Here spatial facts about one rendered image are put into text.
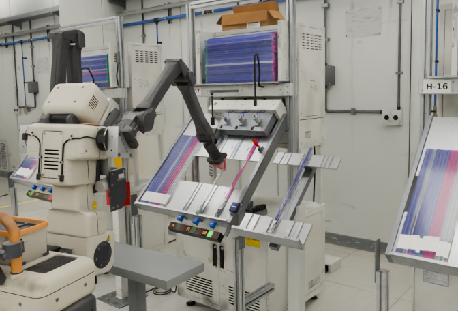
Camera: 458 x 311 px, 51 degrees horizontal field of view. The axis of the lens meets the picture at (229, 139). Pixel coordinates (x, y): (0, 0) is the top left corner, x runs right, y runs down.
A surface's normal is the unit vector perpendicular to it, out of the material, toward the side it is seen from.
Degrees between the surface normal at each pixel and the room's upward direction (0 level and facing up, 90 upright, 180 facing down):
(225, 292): 90
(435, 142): 44
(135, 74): 90
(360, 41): 90
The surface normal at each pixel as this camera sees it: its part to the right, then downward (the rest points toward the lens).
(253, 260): -0.63, 0.09
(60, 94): -0.33, -0.59
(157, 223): 0.78, 0.05
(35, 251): 0.91, 0.06
